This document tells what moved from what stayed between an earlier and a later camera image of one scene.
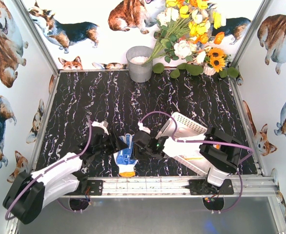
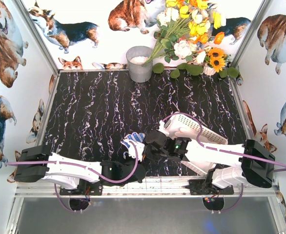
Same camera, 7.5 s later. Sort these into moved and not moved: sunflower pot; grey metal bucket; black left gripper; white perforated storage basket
Moved: black left gripper
Not moved: grey metal bucket; sunflower pot; white perforated storage basket
